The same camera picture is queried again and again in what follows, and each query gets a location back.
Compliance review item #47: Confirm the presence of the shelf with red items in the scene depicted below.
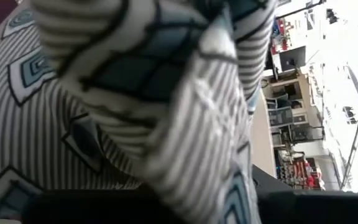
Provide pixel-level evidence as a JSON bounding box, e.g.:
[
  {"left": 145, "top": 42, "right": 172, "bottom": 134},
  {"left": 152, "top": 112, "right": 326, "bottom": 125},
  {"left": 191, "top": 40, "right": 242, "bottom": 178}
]
[{"left": 275, "top": 149, "right": 326, "bottom": 192}]

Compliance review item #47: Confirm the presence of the grey patterned cloth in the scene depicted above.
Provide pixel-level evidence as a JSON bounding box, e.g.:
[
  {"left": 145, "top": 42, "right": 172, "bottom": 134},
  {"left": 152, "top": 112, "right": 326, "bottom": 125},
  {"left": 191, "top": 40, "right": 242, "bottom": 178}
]
[{"left": 0, "top": 0, "right": 278, "bottom": 224}]

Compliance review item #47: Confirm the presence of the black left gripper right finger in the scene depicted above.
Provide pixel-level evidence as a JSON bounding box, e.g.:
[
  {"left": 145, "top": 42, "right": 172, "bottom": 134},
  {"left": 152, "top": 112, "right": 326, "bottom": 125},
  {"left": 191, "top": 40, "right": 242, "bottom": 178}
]
[{"left": 252, "top": 166, "right": 358, "bottom": 224}]

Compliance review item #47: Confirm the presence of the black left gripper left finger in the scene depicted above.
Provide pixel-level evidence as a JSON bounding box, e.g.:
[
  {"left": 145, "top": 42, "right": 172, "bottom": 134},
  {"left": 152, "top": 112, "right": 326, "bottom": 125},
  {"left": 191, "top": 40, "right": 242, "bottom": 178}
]
[{"left": 19, "top": 185, "right": 180, "bottom": 224}]

